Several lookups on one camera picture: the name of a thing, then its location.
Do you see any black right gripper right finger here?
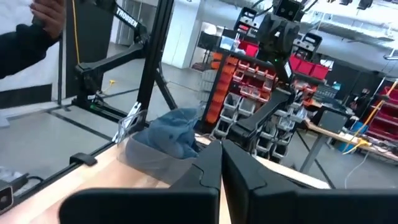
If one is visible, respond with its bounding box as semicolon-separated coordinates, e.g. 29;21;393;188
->
222;139;398;224

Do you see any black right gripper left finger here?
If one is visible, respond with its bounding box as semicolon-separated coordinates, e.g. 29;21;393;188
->
58;139;223;224

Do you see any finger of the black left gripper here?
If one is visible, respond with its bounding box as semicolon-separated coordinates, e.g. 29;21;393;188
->
234;6;259;32
294;32;323;60

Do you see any clear plastic bin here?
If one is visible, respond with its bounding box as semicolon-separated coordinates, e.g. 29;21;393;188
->
111;101;206;187

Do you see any wooden workbench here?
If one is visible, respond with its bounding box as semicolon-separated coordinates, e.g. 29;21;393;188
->
300;119;398;175

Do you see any black box on workbench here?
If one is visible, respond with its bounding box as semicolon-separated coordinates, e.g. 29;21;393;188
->
312;105;349;134

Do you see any shelf with red orange bins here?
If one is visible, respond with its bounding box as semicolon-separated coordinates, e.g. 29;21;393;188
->
198;21;330;162

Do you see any red storage rack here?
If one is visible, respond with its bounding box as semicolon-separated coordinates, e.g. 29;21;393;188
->
366;83;398;144

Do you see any person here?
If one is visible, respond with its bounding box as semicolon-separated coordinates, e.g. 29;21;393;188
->
0;22;60;80

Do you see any person's hand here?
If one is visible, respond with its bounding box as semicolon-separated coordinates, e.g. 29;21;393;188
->
29;0;67;40

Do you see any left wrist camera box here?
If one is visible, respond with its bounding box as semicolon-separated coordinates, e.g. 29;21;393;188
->
272;0;303;22

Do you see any yellow cable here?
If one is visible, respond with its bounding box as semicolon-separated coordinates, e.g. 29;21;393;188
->
71;0;81;65

